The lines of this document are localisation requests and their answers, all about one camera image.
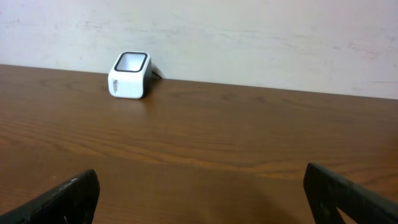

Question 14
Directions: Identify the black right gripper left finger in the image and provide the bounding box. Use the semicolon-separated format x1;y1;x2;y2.
1;169;100;224

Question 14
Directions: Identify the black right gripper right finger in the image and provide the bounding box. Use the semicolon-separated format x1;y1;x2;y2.
303;162;397;223

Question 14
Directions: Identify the white barcode scanner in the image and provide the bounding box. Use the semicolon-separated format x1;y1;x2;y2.
108;52;152;99

